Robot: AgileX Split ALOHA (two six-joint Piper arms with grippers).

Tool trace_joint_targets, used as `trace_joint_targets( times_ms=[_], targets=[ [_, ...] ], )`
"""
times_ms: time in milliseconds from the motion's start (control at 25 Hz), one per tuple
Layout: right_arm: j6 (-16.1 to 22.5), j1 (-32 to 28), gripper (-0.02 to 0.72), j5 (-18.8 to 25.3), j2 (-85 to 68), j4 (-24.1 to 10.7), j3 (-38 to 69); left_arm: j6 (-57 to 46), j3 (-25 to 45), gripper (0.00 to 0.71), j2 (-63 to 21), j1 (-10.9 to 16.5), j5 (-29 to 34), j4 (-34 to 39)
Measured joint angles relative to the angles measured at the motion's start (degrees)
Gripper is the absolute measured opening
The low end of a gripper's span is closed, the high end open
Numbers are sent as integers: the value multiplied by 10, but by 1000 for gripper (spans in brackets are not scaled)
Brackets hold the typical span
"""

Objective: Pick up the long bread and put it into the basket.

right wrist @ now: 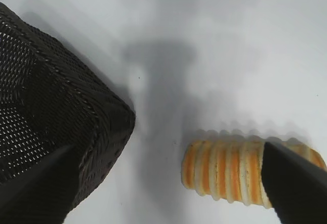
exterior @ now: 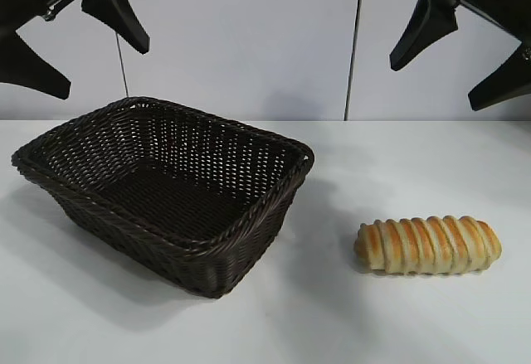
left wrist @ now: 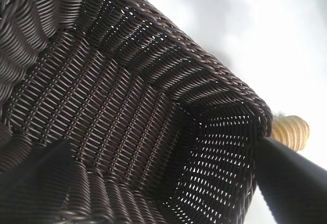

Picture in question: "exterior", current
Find dark brown wicker basket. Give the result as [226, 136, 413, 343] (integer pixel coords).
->
[11, 96, 315, 299]

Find long striped bread loaf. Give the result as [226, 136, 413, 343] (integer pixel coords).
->
[353, 213, 503, 276]

